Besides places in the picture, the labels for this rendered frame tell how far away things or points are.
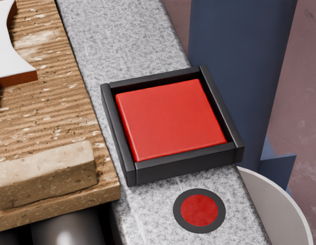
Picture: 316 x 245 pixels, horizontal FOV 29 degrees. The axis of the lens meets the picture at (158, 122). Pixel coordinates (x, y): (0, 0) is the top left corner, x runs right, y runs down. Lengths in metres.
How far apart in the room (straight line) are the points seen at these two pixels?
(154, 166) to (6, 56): 0.13
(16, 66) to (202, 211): 0.15
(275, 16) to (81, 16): 0.51
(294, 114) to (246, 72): 0.68
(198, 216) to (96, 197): 0.06
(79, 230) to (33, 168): 0.05
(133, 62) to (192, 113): 0.08
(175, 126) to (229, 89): 0.66
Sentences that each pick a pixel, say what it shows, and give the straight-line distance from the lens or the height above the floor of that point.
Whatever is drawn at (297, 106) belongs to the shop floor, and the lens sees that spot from 1.71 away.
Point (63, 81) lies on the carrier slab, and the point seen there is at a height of 0.94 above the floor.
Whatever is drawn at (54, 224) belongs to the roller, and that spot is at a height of 0.92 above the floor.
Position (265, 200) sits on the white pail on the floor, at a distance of 1.10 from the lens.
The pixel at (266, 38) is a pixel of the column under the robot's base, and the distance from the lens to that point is 0.98.
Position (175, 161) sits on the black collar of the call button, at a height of 0.93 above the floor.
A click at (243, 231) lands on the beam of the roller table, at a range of 0.37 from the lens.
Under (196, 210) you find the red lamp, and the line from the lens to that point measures 0.37.
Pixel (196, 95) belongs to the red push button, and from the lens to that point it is 0.41.
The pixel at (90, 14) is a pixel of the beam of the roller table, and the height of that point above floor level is 0.92.
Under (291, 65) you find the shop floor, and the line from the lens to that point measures 1.82.
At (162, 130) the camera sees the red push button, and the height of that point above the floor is 0.93.
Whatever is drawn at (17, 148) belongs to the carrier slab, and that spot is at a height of 0.94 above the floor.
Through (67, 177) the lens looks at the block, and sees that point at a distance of 0.34.
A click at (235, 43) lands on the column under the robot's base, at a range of 0.97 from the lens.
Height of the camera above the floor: 1.23
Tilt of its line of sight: 49 degrees down
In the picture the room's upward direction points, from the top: 1 degrees clockwise
